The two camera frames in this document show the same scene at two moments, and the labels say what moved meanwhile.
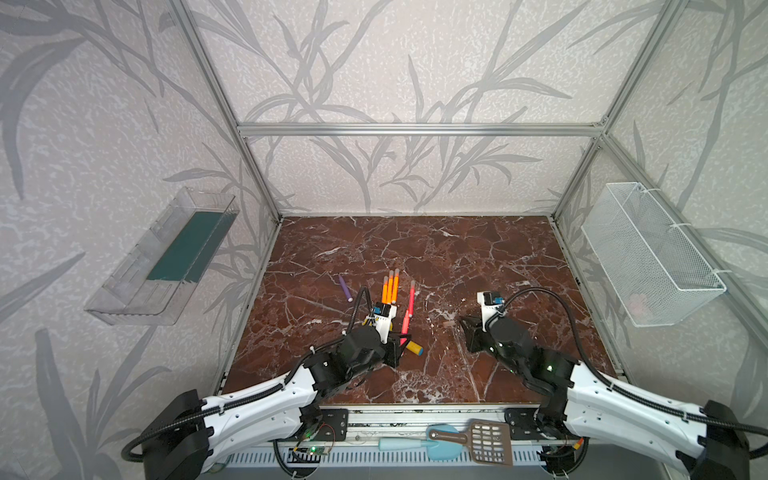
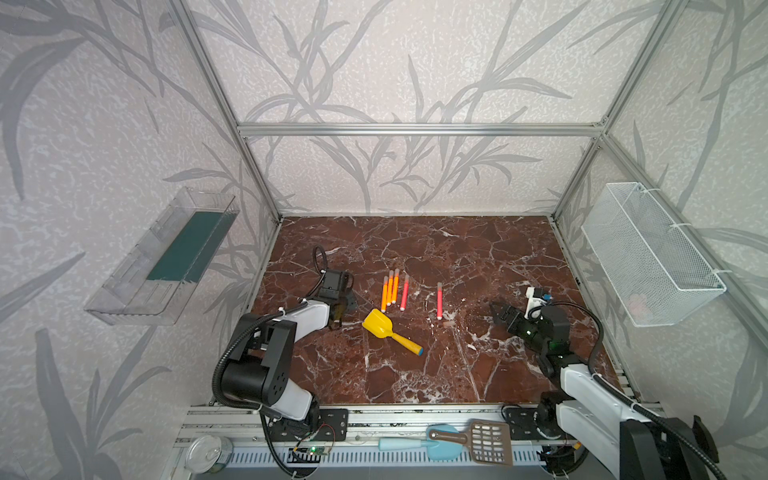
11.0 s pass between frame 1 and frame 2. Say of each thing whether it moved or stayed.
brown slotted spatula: stayed
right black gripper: moved
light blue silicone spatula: stayed
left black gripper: moved
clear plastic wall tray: stayed
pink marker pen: moved
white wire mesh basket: stayed
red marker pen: moved
